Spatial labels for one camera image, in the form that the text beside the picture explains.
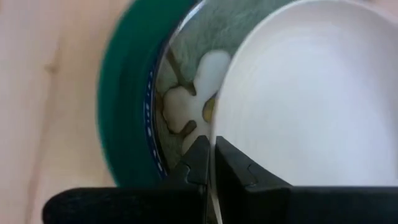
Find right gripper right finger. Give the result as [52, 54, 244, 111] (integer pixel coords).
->
[214, 136, 398, 224]

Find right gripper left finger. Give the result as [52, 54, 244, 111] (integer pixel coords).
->
[42, 135, 211, 224]

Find blue patterned plate white underside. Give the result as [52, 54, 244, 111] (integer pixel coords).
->
[143, 60, 170, 182]

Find green floral plate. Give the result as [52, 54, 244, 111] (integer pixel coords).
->
[154, 0, 293, 175]

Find large green plate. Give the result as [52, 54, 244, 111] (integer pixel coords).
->
[96, 0, 206, 187]

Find beige plate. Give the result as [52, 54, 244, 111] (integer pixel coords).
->
[210, 0, 398, 224]

